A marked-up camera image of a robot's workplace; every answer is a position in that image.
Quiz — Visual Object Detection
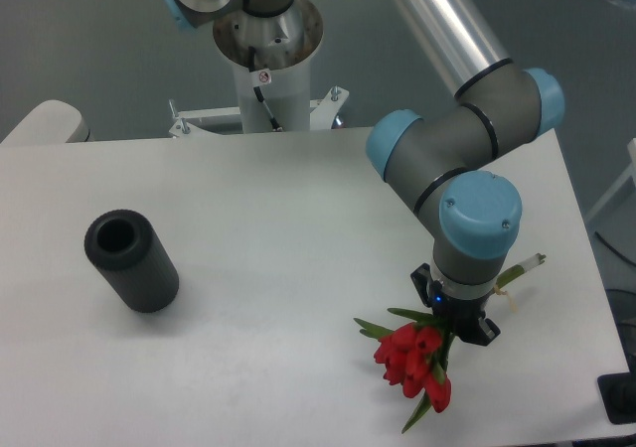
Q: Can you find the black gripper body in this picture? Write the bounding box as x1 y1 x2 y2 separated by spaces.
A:
426 269 494 329

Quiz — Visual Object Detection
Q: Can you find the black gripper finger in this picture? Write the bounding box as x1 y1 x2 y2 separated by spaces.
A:
457 318 500 346
410 263 430 307

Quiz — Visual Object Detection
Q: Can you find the red tulip bouquet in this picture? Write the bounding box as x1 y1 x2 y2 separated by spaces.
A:
355 253 546 432

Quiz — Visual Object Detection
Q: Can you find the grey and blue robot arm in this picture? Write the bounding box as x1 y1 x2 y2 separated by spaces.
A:
164 0 564 346

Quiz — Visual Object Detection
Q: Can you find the black box at table edge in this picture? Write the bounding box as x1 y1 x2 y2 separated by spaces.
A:
597 372 635 425

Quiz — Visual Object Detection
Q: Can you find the black ribbed cylindrical vase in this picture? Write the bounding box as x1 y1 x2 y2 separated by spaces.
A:
83 209 180 313

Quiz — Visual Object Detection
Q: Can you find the white chair backrest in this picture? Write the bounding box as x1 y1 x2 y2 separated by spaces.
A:
1 100 94 147

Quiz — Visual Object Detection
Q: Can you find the white pedestal base frame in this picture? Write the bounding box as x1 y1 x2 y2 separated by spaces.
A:
168 85 350 138

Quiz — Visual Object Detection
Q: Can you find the white furniture frame right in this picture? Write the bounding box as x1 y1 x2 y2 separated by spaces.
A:
583 139 635 226

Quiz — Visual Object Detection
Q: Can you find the black pedestal cable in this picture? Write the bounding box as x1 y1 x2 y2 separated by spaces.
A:
246 45 285 133

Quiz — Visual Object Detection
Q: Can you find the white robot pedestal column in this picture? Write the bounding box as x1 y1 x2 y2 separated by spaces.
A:
213 0 323 133

